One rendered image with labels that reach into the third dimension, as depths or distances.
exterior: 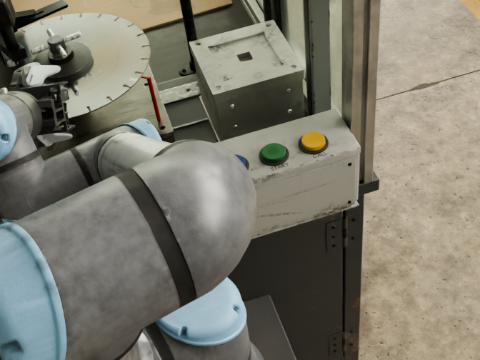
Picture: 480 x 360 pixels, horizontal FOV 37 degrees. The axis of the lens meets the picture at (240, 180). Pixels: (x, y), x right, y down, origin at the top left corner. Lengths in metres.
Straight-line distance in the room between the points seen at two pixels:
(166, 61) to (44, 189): 0.83
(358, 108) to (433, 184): 1.20
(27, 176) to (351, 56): 0.53
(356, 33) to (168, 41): 0.72
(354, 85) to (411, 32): 1.84
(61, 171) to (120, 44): 0.54
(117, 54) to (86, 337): 0.92
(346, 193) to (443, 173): 1.18
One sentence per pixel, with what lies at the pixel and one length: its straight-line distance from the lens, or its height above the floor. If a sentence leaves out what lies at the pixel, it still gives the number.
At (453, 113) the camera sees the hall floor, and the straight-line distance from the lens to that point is 2.64.
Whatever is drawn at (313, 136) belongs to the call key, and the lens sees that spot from 1.21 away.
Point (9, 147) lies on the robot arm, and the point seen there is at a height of 1.18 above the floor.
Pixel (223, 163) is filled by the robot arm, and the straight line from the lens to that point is 0.57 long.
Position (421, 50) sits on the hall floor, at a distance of 2.92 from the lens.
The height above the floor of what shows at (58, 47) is 1.00.
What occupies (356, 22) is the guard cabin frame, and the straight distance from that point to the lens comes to 1.11.
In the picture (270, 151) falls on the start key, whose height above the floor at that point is 0.91.
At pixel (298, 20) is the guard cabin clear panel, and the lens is 1.46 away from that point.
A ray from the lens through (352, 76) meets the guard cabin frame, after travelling 1.17.
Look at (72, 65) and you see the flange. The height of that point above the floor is 0.96.
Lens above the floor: 1.73
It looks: 46 degrees down
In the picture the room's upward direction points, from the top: 8 degrees counter-clockwise
